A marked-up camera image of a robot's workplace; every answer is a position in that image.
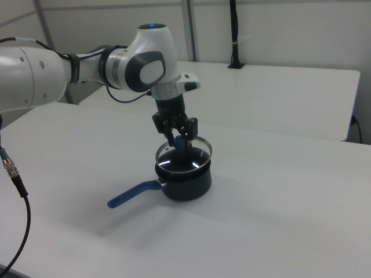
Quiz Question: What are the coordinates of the thin black cable on arm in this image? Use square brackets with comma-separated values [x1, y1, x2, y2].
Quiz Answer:
[0, 36, 106, 62]

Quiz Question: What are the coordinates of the dark saucepan with blue handle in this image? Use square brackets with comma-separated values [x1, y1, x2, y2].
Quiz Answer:
[107, 158, 213, 210]

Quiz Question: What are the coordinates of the black cable with metal connector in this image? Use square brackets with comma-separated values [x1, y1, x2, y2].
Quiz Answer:
[0, 144, 32, 273]

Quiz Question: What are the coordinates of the glass lid with blue knob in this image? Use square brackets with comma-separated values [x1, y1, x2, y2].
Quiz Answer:
[155, 136, 214, 174]

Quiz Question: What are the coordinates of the black pole with clamp base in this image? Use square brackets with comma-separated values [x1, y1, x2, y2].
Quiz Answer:
[227, 0, 246, 70]

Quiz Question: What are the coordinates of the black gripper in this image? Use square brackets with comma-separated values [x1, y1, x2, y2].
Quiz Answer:
[151, 96, 199, 152]

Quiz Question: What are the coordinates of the black cable beside table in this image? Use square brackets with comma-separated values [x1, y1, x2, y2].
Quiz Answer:
[350, 115, 363, 144]

